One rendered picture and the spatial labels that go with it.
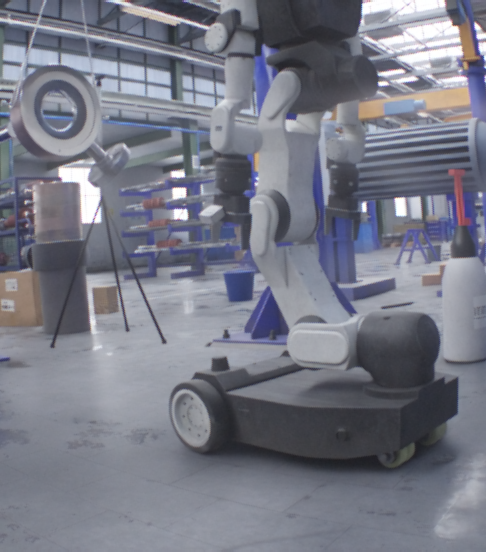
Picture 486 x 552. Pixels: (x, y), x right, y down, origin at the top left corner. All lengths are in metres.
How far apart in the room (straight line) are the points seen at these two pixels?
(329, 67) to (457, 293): 1.24
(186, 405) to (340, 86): 0.91
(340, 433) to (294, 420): 0.12
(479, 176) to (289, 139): 3.43
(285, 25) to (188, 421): 1.08
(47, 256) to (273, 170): 2.89
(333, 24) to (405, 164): 3.59
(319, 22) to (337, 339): 0.78
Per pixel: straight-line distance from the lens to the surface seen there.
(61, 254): 4.31
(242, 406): 1.55
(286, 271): 1.61
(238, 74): 1.47
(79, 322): 4.40
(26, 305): 5.07
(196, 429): 1.65
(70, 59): 12.64
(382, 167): 5.19
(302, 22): 1.58
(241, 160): 1.46
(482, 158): 4.89
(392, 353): 1.41
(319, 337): 1.50
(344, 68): 1.50
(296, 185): 1.62
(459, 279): 2.45
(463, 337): 2.47
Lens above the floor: 0.55
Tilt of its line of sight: 2 degrees down
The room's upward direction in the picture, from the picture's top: 4 degrees counter-clockwise
